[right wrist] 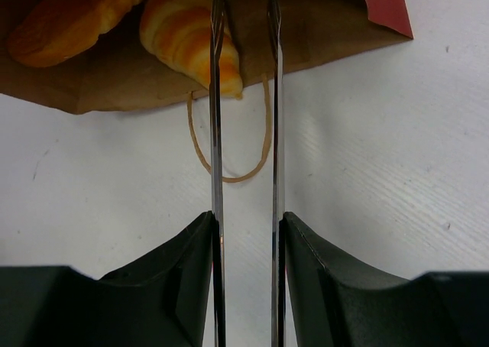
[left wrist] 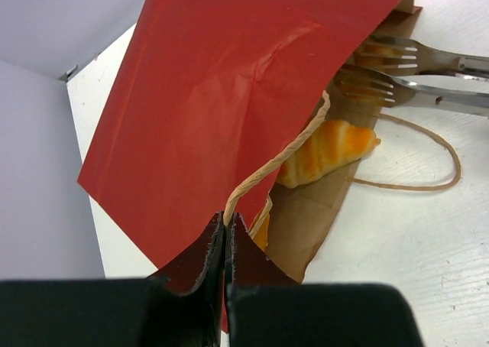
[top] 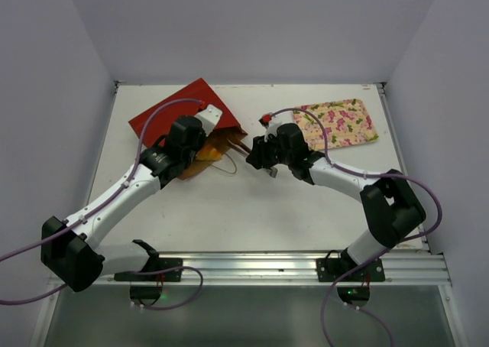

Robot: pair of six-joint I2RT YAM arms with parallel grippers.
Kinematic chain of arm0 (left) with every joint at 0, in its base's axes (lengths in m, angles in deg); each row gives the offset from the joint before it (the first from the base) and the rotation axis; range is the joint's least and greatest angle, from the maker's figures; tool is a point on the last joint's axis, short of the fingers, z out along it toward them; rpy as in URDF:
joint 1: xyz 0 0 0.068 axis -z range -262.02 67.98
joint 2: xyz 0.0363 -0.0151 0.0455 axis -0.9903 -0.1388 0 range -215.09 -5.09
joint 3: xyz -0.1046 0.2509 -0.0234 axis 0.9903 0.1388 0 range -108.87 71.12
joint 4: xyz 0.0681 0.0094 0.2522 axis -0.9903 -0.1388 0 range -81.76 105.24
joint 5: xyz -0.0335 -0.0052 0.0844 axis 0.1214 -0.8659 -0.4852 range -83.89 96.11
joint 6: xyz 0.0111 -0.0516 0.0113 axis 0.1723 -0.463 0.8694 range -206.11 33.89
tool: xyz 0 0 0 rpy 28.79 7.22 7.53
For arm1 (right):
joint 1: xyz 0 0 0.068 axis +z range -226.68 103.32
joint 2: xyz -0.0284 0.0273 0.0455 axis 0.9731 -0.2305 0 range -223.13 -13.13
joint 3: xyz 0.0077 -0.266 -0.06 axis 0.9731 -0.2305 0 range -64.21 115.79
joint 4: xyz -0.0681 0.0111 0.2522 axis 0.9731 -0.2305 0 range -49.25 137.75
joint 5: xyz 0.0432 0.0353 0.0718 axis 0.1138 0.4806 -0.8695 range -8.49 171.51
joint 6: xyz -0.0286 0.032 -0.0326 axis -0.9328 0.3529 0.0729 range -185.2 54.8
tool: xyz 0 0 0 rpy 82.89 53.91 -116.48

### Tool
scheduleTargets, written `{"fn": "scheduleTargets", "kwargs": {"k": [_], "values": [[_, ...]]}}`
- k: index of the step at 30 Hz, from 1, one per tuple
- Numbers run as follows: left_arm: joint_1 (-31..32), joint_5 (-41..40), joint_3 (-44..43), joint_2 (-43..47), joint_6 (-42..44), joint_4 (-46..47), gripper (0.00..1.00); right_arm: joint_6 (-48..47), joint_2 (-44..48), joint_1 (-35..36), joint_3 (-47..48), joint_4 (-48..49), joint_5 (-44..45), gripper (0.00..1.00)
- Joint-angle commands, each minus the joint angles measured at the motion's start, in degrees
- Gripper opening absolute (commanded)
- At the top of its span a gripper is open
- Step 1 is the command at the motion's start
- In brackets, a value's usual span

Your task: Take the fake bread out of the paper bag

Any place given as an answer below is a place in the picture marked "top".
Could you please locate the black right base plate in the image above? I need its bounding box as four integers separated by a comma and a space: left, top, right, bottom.
316, 250, 386, 283

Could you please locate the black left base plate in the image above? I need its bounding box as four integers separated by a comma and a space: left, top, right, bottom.
114, 258, 183, 282

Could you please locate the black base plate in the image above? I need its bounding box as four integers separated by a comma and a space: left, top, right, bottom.
316, 250, 386, 283
114, 258, 183, 282

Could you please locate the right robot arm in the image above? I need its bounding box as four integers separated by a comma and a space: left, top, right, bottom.
246, 123, 426, 281

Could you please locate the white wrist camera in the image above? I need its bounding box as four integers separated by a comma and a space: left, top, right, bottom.
259, 113, 282, 141
194, 105, 222, 135

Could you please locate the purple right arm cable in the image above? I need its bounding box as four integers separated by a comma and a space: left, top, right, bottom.
273, 106, 443, 347

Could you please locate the floral rectangular tray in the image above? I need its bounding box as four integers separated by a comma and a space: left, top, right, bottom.
293, 99, 379, 151

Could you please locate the fake croissant bread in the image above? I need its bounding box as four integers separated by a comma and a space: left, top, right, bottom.
196, 144, 222, 161

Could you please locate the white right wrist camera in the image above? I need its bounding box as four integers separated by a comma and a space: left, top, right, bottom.
259, 113, 282, 141

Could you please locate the aluminium frame rail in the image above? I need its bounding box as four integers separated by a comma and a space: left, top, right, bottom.
47, 251, 452, 287

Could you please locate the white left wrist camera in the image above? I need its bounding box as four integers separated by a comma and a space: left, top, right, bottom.
194, 105, 222, 135

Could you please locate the red paper bag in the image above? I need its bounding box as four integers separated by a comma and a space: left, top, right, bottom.
129, 78, 248, 180

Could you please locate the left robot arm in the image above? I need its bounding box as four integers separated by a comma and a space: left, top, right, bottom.
40, 106, 222, 292

